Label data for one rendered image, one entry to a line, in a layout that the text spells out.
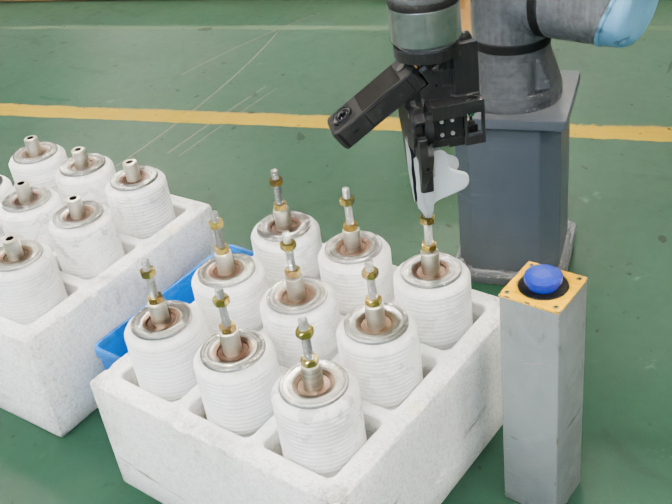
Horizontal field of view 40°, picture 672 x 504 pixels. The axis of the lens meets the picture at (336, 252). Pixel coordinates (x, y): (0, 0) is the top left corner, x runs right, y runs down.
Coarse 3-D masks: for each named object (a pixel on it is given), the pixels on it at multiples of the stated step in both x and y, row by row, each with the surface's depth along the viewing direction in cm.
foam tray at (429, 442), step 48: (480, 336) 113; (96, 384) 114; (432, 384) 107; (480, 384) 115; (144, 432) 112; (192, 432) 105; (384, 432) 101; (432, 432) 107; (480, 432) 119; (144, 480) 120; (192, 480) 111; (240, 480) 103; (288, 480) 97; (336, 480) 96; (384, 480) 101; (432, 480) 111
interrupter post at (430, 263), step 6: (438, 252) 112; (426, 258) 111; (432, 258) 111; (438, 258) 112; (426, 264) 112; (432, 264) 112; (438, 264) 112; (426, 270) 112; (432, 270) 112; (438, 270) 113
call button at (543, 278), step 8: (544, 264) 98; (528, 272) 97; (536, 272) 97; (544, 272) 97; (552, 272) 97; (560, 272) 97; (528, 280) 96; (536, 280) 96; (544, 280) 96; (552, 280) 96; (560, 280) 96; (536, 288) 96; (544, 288) 96; (552, 288) 96
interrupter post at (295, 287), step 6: (300, 276) 111; (288, 282) 110; (294, 282) 110; (300, 282) 111; (288, 288) 111; (294, 288) 111; (300, 288) 111; (288, 294) 112; (294, 294) 111; (300, 294) 111; (294, 300) 112; (300, 300) 112
